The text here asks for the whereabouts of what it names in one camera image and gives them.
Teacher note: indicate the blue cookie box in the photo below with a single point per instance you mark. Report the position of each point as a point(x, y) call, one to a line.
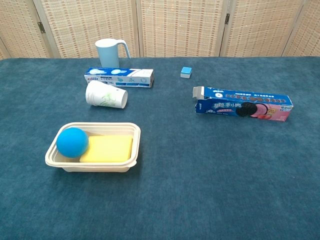
point(250, 107)

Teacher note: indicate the blue white toothpaste box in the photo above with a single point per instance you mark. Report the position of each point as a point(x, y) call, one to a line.
point(120, 77)

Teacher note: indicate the small blue white block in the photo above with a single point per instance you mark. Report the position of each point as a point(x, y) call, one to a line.
point(186, 72)

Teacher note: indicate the blue tablecloth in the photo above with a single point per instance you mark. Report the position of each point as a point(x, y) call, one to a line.
point(175, 175)

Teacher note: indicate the yellow sponge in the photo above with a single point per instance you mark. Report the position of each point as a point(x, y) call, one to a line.
point(110, 148)

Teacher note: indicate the white paper cup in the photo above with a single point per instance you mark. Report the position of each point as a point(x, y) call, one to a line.
point(105, 96)

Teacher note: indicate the beige rectangular food tray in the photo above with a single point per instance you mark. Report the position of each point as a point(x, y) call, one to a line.
point(100, 168)

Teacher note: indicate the light blue plastic mug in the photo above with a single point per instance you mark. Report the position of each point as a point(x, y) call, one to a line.
point(107, 55)

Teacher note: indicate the blue foam ball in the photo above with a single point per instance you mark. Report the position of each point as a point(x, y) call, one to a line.
point(72, 142)

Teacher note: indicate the woven folding screen panel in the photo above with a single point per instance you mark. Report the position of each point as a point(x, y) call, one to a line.
point(87, 20)
point(2, 53)
point(182, 25)
point(262, 25)
point(20, 25)
point(311, 25)

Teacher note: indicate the dark metal screen hinge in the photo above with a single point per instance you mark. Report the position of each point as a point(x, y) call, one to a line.
point(227, 18)
point(41, 27)

